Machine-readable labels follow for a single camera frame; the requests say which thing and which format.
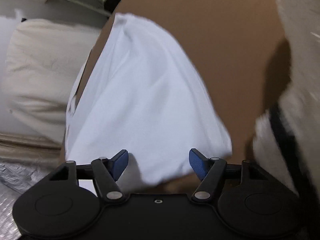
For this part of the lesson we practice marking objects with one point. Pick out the cream cloth draped on chair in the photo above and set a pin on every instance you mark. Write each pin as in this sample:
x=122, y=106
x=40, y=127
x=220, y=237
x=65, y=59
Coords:
x=42, y=67

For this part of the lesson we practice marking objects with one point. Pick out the crinkled silver foil curtain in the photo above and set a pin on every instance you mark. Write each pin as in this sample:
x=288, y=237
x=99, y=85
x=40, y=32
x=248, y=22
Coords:
x=17, y=175

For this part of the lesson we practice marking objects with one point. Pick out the beige curtain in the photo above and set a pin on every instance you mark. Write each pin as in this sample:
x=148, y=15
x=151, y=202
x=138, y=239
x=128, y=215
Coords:
x=25, y=147

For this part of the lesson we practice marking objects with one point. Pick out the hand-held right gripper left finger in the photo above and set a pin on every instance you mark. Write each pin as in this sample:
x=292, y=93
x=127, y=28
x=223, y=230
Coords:
x=120, y=165

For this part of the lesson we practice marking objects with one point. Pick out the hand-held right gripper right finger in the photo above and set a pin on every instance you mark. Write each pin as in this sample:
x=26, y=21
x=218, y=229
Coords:
x=197, y=163

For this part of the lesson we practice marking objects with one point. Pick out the person's white fuzzy clothing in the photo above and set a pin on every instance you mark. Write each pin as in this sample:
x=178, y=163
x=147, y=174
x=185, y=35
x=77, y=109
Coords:
x=300, y=55

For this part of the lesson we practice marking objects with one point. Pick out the white shirt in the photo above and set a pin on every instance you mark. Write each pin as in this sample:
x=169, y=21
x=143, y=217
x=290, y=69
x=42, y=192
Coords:
x=150, y=92

